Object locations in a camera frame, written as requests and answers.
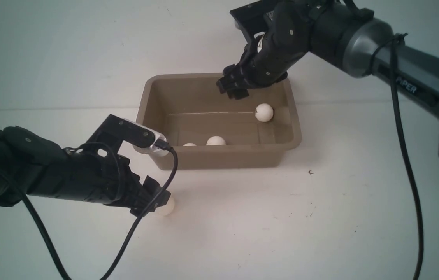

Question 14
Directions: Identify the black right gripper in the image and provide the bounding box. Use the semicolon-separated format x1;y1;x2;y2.
216;0;320;100

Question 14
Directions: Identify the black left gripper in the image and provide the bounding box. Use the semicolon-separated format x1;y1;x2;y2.
29;154;171;217

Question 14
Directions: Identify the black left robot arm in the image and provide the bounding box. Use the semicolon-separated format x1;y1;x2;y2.
0;126;161;209

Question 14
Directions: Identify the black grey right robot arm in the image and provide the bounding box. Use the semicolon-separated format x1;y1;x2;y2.
136;0;439;170

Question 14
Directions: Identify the tan plastic bin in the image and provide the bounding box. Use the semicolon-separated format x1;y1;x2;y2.
136;73;302;170

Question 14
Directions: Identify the black left camera cable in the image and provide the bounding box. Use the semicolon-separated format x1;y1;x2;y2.
9;142;179;280

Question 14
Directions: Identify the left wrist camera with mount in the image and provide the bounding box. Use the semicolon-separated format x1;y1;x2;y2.
86;114;170;157

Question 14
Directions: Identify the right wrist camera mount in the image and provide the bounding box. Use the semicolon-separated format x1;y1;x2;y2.
230;0;280;43

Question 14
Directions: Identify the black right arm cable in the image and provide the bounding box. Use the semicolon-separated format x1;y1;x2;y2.
367;33;425;280

